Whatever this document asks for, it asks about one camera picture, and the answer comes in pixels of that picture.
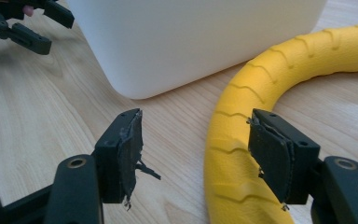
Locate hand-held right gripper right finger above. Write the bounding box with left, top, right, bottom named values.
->
left=245, top=107, right=322, bottom=213

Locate yellow ribbed ring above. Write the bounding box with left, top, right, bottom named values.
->
left=202, top=23, right=358, bottom=224

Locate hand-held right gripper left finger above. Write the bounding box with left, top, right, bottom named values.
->
left=92, top=107, right=162, bottom=212

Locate white plastic container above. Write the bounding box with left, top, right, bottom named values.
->
left=64, top=0, right=328, bottom=101

